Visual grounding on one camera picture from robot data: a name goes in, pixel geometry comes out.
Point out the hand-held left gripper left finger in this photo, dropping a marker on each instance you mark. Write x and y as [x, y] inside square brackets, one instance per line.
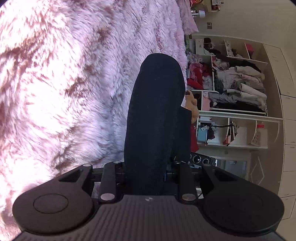
[111, 178]

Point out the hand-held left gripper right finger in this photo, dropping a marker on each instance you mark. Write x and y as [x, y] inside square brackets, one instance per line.
[165, 177]

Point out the black sock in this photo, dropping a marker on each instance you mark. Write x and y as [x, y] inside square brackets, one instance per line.
[152, 115]

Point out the turquoise bag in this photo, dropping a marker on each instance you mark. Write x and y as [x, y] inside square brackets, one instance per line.
[203, 135]

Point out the grey clothes pile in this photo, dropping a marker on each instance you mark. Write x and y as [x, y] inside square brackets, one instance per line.
[242, 92]

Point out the red clothes pile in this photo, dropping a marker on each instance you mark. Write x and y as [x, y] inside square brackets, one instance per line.
[196, 78]

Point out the white open shelf unit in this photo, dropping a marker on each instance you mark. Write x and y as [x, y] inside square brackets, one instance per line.
[272, 97]

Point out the white cabinet doors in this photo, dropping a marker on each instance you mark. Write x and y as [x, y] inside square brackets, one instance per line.
[286, 115]

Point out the white box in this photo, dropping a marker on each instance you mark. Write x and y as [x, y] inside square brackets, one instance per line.
[199, 46]

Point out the pale pink fluffy blanket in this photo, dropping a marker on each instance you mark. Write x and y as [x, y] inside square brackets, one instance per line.
[185, 16]

